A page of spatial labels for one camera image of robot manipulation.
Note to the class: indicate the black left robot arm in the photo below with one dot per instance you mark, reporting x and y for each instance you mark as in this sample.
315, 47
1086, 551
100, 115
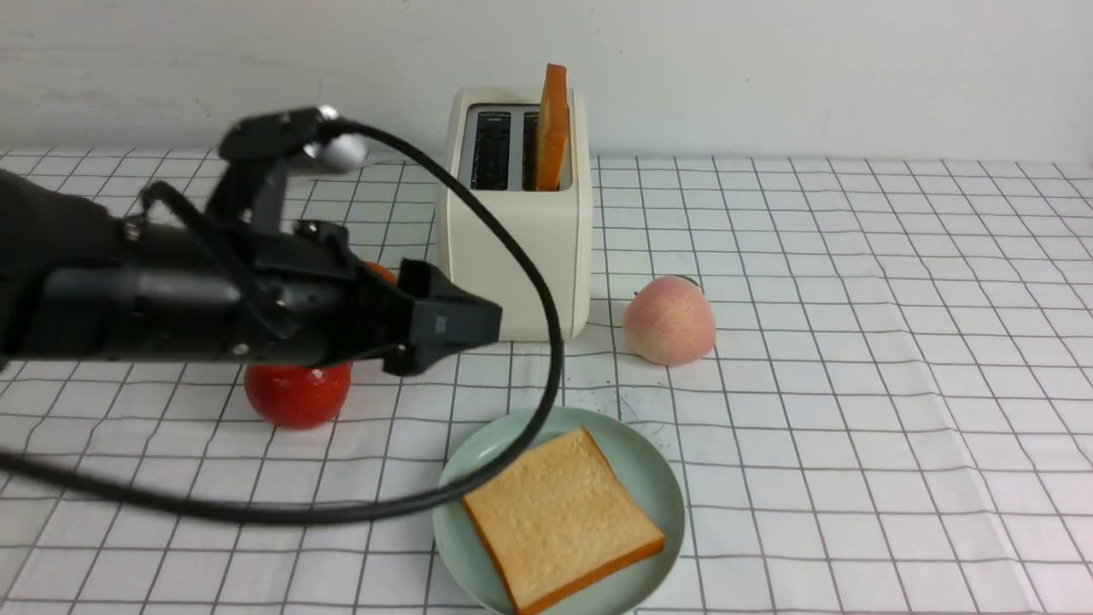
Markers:
80, 283

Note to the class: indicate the white checkered tablecloth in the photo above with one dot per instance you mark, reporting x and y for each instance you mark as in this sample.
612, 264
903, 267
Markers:
895, 417

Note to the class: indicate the red apple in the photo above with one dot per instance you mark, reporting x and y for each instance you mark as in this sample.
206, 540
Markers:
297, 398

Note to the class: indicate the cream white toaster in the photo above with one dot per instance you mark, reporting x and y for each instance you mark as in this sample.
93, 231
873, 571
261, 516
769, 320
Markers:
490, 148

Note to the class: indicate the toast slice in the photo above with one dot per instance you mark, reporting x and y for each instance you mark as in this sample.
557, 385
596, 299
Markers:
552, 128
559, 520

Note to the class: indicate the orange persimmon with green leaf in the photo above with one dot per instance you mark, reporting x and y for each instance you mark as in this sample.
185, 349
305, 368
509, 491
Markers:
383, 272

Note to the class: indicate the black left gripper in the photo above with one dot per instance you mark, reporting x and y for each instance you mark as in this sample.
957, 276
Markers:
210, 291

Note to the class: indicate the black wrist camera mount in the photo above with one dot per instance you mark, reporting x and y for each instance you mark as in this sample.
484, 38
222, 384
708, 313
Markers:
262, 152

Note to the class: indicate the pink peach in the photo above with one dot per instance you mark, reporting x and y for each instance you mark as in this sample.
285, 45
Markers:
670, 322

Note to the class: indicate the light green plate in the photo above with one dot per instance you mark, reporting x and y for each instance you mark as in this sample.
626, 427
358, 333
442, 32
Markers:
645, 474

